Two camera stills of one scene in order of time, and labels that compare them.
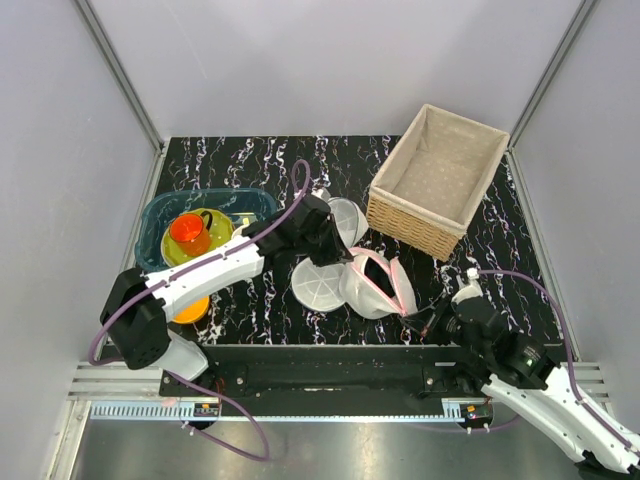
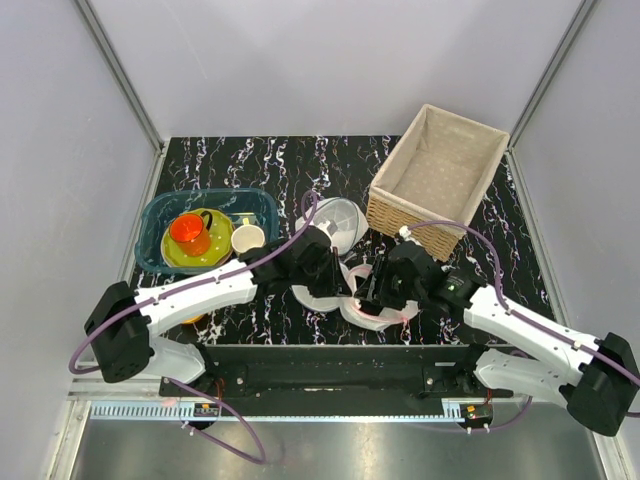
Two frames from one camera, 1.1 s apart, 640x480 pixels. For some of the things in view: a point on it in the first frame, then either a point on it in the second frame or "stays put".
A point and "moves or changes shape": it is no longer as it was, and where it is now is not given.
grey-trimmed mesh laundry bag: (319, 288) stays put
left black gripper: (338, 251) → (335, 284)
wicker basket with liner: (433, 179) stays put
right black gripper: (424, 319) → (367, 291)
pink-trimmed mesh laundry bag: (365, 298) moves or changes shape
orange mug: (191, 233) stays put
